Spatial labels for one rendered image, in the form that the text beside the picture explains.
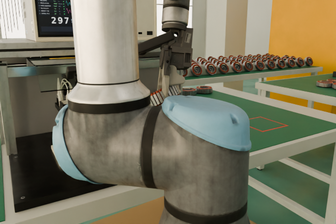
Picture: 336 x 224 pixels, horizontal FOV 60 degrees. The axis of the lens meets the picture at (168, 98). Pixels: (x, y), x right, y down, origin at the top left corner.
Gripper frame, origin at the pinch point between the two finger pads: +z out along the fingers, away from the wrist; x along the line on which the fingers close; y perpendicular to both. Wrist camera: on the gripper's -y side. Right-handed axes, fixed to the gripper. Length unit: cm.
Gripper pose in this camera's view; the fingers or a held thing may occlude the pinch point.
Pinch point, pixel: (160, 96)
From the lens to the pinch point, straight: 80.9
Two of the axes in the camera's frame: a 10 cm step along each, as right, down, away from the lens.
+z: -0.9, 10.0, -0.2
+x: -1.4, 0.1, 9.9
